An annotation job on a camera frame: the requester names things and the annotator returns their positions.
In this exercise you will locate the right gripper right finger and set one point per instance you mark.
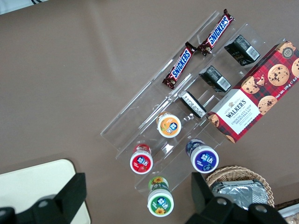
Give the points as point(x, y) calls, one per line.
point(203, 205)

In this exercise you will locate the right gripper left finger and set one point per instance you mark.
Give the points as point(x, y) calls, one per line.
point(70, 198)

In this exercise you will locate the aluminium foil tray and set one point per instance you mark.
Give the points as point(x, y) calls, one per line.
point(238, 193)

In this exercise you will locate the beige plastic tray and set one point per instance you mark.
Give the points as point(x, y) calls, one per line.
point(35, 182)

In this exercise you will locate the oval light wicker basket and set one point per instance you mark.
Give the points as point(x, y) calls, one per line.
point(233, 172)

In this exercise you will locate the green lid gum bottle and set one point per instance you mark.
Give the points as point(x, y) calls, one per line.
point(160, 203)

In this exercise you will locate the blue lid gum bottle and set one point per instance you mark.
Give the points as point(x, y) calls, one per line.
point(204, 158)

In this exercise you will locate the red lid gum bottle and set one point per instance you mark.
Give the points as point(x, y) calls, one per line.
point(141, 161)

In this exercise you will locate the orange lid gum bottle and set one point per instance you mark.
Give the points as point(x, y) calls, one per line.
point(169, 126)

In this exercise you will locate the white plastic bin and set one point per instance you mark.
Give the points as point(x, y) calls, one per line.
point(293, 212)

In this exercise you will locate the small black box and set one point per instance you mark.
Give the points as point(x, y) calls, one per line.
point(243, 50)
point(192, 105)
point(215, 78)

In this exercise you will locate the clear acrylic stepped stand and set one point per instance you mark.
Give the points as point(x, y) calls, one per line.
point(149, 100)

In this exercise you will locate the red tartan cookie box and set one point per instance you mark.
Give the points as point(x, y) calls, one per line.
point(257, 98)

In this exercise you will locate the Snickers chocolate bar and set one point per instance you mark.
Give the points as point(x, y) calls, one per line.
point(180, 66)
point(217, 32)

